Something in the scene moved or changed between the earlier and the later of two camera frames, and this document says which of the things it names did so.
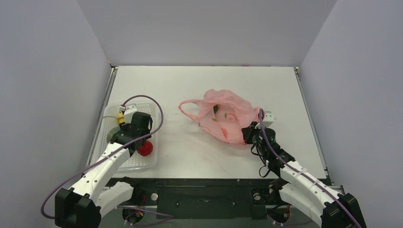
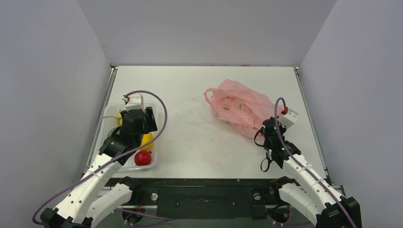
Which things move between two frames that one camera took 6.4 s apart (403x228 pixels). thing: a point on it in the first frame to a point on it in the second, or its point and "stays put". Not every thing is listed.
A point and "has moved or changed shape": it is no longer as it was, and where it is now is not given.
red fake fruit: (146, 149) has moved or changed shape
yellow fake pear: (120, 118) stays put
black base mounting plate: (201, 198) stays put
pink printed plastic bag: (225, 114) has moved or changed shape
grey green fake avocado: (112, 131) stays put
